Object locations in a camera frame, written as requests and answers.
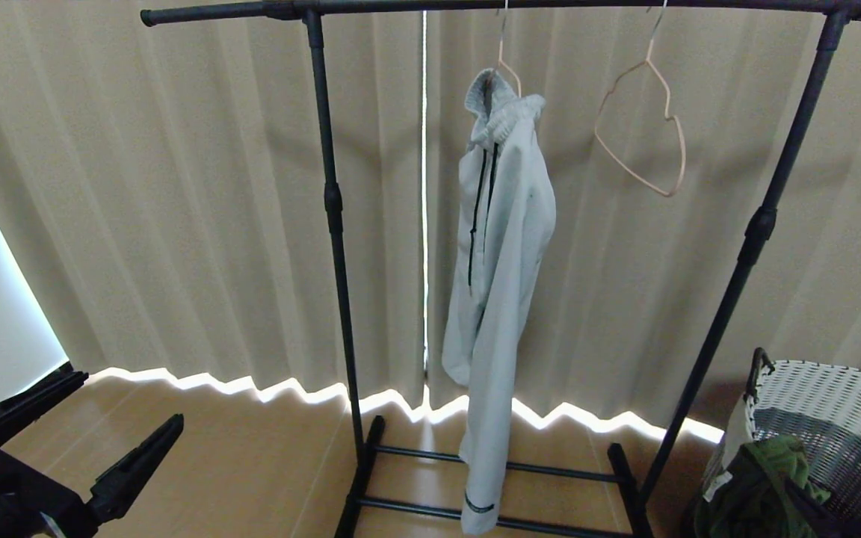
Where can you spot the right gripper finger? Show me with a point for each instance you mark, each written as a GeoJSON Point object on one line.
{"type": "Point", "coordinates": [819, 515]}

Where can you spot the green garment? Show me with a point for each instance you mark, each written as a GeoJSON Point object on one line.
{"type": "Point", "coordinates": [759, 486]}

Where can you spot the pale grey shorts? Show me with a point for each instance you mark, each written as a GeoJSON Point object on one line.
{"type": "Point", "coordinates": [498, 299]}

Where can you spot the pink clothes hanger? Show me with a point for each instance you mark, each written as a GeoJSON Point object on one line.
{"type": "Point", "coordinates": [673, 142]}
{"type": "Point", "coordinates": [501, 45]}

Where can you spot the white laundry basket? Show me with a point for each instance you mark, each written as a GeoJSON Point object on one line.
{"type": "Point", "coordinates": [834, 396]}

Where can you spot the black clothes rack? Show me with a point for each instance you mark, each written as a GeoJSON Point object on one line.
{"type": "Point", "coordinates": [333, 202]}

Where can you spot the beige curtain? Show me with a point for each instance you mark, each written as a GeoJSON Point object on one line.
{"type": "Point", "coordinates": [176, 187]}

